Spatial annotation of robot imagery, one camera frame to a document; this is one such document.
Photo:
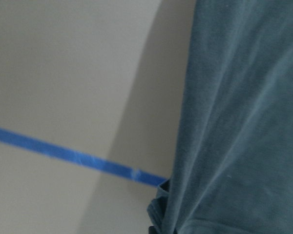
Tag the black printed t-shirt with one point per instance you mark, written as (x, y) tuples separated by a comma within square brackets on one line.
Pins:
[(233, 168)]

